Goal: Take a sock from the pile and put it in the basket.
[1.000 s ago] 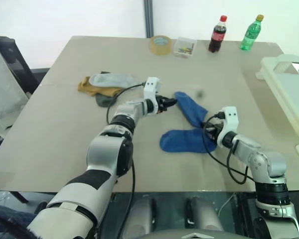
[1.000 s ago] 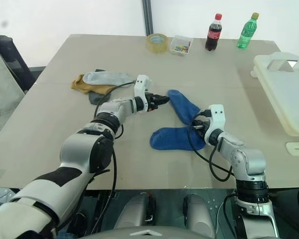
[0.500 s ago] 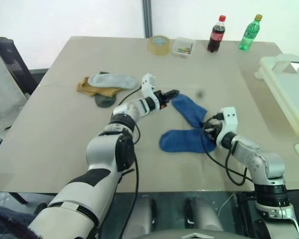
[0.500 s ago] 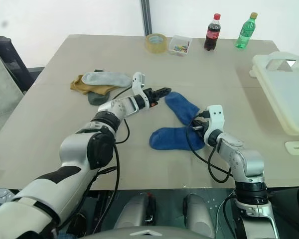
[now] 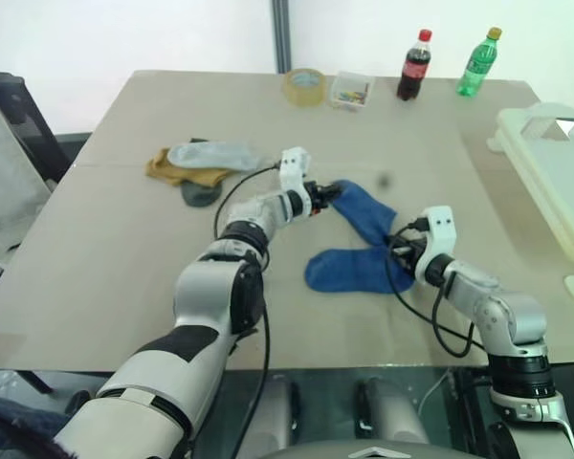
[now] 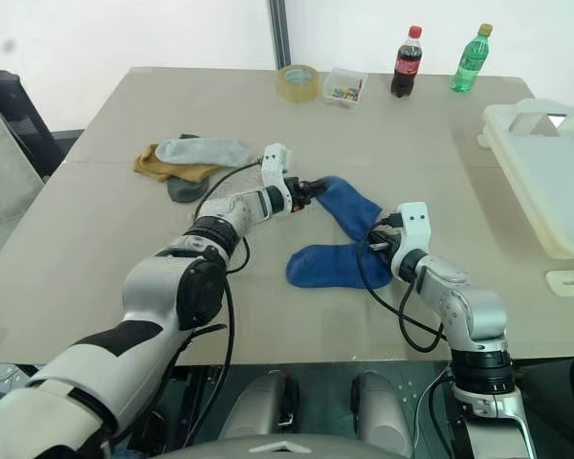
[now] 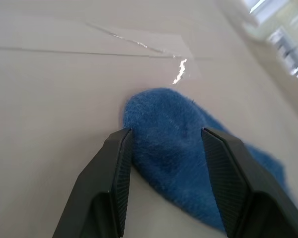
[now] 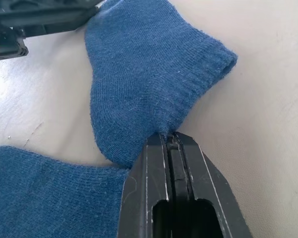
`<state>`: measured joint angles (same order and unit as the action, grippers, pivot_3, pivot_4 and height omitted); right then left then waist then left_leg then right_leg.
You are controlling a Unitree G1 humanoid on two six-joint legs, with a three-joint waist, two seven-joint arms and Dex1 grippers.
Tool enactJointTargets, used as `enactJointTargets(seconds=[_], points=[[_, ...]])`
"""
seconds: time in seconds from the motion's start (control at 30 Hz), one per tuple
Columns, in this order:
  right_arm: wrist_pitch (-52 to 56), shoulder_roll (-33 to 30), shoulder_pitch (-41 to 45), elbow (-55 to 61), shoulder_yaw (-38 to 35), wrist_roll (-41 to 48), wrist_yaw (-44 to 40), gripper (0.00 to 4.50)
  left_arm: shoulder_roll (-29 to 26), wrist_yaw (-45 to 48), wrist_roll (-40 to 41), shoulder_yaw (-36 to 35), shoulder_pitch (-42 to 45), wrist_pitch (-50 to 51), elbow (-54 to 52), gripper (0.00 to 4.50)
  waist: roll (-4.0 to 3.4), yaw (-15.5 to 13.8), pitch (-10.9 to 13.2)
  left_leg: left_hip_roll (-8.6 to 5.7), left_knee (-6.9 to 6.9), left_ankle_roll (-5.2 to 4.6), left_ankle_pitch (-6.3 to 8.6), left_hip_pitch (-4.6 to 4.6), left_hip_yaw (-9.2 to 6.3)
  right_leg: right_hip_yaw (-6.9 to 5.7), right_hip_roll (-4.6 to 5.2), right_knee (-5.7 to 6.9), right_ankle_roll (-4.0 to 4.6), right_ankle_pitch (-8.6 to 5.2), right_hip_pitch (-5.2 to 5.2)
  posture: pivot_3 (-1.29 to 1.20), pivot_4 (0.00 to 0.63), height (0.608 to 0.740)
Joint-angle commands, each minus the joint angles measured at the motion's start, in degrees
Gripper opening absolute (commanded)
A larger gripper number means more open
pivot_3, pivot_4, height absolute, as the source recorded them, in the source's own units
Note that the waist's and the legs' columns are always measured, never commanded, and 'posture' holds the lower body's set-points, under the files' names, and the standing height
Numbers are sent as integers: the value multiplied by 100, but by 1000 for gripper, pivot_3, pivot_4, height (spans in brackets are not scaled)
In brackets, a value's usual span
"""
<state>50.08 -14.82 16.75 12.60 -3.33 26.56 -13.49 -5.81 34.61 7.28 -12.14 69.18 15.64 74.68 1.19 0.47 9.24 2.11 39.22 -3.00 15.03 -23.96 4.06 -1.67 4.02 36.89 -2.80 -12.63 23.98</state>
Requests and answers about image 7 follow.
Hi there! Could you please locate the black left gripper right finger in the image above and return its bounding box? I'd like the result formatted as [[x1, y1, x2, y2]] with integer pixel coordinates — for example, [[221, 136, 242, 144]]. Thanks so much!
[[201, 127, 298, 238]]

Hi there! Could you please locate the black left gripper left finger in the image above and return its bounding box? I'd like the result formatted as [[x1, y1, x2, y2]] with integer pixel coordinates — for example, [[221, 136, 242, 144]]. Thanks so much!
[[52, 128, 133, 238]]

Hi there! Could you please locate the blue fuzzy sock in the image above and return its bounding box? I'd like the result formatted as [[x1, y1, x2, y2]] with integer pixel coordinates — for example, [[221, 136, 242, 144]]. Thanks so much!
[[121, 87, 293, 233]]

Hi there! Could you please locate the clear adhesive tape strip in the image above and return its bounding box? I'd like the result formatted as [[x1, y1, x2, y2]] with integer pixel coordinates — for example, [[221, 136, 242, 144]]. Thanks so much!
[[85, 21, 202, 85]]

